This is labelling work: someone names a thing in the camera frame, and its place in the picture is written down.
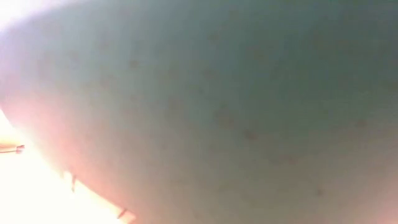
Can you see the green bowl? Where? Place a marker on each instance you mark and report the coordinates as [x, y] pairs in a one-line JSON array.
[[217, 109]]

